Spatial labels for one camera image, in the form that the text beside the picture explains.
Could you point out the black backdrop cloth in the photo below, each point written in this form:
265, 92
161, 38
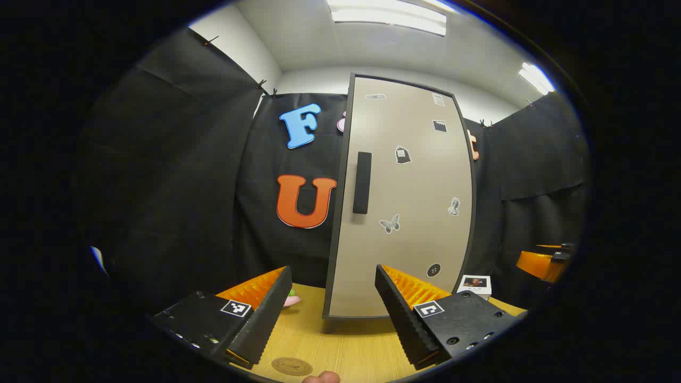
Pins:
175, 186

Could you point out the pink and green plush toy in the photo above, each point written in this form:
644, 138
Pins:
291, 301

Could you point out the ceiling light panel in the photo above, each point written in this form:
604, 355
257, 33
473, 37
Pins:
388, 16
536, 78

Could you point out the round brown coaster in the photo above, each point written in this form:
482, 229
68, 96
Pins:
291, 366

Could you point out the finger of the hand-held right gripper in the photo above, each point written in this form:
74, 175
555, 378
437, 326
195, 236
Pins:
540, 264
563, 252

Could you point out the dark grey cabinet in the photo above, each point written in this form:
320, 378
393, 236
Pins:
338, 213

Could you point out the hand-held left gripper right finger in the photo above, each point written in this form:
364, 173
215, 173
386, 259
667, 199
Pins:
404, 319

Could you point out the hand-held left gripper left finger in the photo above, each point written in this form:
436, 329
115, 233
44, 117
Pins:
263, 319

